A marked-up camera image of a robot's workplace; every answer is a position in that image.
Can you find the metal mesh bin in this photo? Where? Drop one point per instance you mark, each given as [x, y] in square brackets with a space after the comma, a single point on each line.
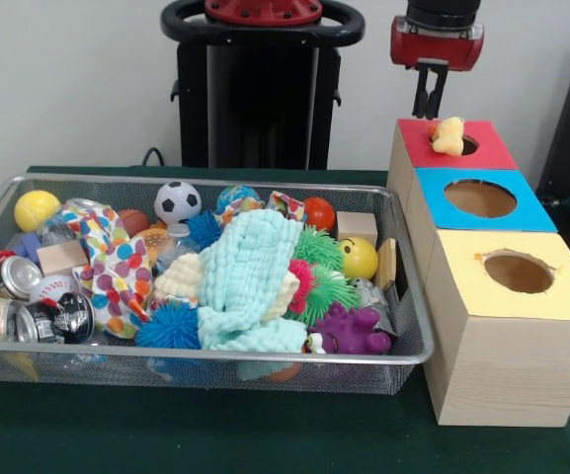
[67, 375]

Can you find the yellow smiley ball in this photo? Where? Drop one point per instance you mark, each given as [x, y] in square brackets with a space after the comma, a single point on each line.
[358, 257]

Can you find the wooden three-hole box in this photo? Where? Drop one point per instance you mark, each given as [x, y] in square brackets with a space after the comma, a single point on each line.
[502, 365]

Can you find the purple spiky monster toy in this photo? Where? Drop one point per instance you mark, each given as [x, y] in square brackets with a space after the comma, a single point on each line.
[353, 331]

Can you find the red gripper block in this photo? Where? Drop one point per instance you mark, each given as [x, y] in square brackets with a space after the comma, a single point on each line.
[437, 49]

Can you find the orange-red smooth ball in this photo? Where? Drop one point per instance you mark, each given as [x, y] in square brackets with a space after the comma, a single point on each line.
[319, 212]

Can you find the dark green table cloth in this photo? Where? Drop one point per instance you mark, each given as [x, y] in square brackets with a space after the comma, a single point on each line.
[215, 434]

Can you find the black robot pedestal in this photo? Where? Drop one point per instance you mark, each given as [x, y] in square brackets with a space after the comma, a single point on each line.
[260, 108]

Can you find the yellow tennis ball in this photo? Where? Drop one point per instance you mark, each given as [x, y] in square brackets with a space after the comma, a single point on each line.
[36, 210]

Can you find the black and white soccer ball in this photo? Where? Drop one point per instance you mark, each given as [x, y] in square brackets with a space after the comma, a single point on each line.
[177, 200]

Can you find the pink spiky ball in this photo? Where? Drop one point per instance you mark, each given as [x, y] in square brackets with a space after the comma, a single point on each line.
[301, 281]

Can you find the mint green muslin cloth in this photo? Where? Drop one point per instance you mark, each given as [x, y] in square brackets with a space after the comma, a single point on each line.
[250, 276]

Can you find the cream fleece cloth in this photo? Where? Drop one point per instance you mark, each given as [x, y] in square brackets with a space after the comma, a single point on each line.
[178, 281]

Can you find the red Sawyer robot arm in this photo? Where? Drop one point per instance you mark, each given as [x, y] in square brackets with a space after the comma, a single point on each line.
[442, 12]

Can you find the white baseball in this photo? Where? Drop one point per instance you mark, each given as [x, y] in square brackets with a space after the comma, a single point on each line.
[55, 287]

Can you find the large blue spiky ball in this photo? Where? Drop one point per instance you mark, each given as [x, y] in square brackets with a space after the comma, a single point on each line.
[168, 328]

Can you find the green spiky ball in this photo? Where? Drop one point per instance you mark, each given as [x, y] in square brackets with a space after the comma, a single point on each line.
[319, 247]

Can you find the yellow duck plush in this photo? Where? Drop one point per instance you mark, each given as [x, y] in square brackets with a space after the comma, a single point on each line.
[448, 135]

